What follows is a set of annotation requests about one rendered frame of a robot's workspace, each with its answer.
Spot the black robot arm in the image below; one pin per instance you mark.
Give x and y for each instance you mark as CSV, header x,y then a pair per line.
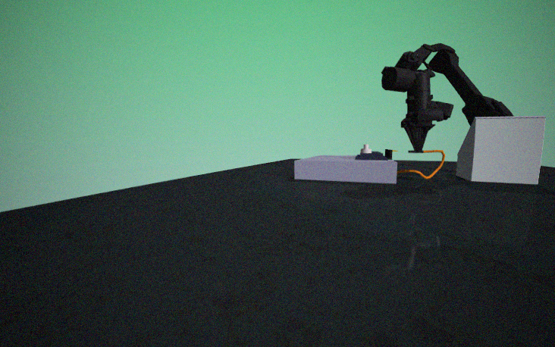
x,y
405,76

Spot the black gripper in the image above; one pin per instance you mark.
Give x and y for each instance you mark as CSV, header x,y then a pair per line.
x,y
419,119

